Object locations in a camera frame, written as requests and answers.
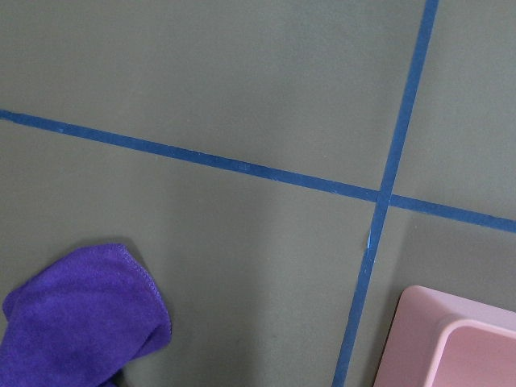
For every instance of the purple cloth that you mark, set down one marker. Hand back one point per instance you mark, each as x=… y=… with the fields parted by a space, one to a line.
x=82 y=319

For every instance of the pink plastic bin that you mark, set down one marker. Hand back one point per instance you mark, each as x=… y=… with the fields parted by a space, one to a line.
x=438 y=339

